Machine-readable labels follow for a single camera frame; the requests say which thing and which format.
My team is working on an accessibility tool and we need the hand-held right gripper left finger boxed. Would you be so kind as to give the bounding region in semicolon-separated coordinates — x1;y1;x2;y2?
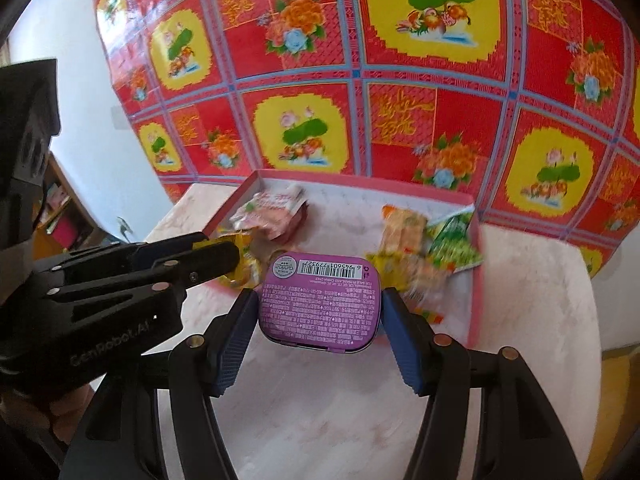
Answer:
60;287;262;480

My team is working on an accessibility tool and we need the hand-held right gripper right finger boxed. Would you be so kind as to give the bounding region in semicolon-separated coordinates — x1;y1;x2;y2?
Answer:
381;287;583;480

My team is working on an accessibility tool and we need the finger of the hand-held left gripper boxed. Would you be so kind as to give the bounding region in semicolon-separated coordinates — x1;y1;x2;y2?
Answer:
50;243;242;323
32;231;211;286

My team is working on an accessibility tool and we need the clear gummy candy packet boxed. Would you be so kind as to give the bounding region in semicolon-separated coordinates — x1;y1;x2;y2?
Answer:
220;201;271;241

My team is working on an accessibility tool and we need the clear blue-edged snack packet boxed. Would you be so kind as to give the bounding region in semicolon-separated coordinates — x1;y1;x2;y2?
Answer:
400;255;451;311

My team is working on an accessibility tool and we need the yellow small snack packet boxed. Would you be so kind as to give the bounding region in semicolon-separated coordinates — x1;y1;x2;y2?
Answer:
367;252;406;288

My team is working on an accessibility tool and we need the peach jelly drink pouch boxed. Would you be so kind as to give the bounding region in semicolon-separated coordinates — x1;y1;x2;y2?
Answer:
237;186;307;238

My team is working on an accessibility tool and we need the purple tin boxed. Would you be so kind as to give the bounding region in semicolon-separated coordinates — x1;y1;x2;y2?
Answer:
257;251;386;357

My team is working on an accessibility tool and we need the green pea packet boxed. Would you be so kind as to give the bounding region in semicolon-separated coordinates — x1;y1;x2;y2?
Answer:
427;210;485;273

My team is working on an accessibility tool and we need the yellow cracker packet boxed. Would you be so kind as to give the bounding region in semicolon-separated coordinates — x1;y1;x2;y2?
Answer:
380;205;428;256

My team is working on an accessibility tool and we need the pink shallow cardboard box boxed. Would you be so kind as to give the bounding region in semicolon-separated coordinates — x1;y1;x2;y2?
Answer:
207;169;483;348

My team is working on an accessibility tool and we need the person's left hand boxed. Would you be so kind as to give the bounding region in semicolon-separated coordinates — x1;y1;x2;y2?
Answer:
46;381;96;444

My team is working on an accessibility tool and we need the wooden shelf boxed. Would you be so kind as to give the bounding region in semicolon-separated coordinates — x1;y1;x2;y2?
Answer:
32;152;98;256

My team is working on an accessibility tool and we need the red floral wall sheet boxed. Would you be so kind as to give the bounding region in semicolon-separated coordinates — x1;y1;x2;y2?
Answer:
90;0;640;281

